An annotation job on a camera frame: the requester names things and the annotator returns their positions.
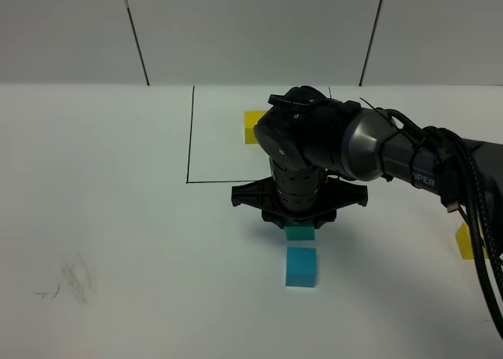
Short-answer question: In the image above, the blue cube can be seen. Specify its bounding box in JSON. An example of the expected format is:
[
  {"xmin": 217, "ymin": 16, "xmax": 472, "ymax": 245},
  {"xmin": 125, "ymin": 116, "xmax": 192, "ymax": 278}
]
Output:
[{"xmin": 285, "ymin": 247, "xmax": 318, "ymax": 288}]

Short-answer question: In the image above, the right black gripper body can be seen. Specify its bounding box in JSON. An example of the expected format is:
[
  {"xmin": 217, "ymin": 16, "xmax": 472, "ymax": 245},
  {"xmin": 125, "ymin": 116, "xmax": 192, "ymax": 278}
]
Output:
[{"xmin": 262, "ymin": 158, "xmax": 336, "ymax": 229}]

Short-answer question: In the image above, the green cube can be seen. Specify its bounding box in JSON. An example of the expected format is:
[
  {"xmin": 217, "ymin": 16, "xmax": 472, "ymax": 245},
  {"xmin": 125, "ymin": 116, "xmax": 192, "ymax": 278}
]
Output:
[{"xmin": 284, "ymin": 222, "xmax": 315, "ymax": 241}]

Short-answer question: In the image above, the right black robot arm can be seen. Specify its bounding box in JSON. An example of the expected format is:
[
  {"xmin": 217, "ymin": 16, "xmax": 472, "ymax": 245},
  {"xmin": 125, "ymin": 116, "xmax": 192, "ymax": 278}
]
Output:
[{"xmin": 231, "ymin": 86, "xmax": 502, "ymax": 233}]

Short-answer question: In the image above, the yellow template cube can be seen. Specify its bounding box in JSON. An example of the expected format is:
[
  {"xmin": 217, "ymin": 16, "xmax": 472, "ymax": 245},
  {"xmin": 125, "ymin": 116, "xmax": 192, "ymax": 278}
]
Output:
[{"xmin": 244, "ymin": 111, "xmax": 266, "ymax": 145}]

